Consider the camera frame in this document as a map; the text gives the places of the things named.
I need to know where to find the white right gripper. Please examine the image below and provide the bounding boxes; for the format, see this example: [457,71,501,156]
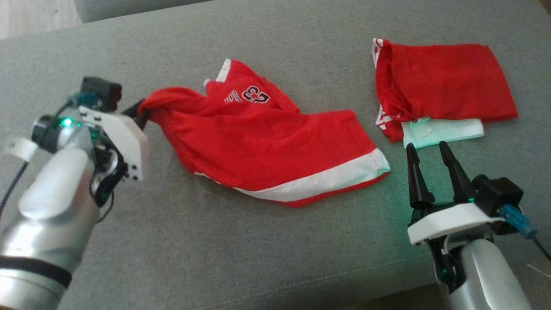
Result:
[406,141,504,294]

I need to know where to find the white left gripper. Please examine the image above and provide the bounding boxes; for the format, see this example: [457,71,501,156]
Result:
[77,99,150,208]

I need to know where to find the red and white jersey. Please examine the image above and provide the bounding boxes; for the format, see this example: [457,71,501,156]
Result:
[372,38,518,149]

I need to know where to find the red shorts with number print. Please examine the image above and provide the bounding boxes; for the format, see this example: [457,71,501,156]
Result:
[137,59,391,208]

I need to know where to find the grey sofa seat cushion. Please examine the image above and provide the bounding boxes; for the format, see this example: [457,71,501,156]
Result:
[73,0,216,24]

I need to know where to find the large grey sofa seat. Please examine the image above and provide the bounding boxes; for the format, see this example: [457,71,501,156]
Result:
[0,0,551,310]

